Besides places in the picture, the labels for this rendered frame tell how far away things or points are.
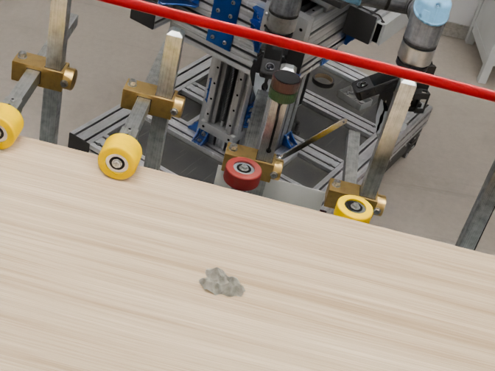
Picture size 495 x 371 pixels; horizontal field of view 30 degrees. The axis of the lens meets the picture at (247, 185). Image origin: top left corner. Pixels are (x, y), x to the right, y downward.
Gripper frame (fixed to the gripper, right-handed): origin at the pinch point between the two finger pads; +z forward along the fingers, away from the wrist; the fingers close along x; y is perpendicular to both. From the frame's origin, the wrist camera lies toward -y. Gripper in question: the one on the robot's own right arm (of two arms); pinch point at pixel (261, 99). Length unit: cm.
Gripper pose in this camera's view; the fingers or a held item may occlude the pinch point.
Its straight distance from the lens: 236.9
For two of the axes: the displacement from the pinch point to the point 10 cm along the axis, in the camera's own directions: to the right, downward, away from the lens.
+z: -2.0, 7.8, 6.0
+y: 1.4, -5.8, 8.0
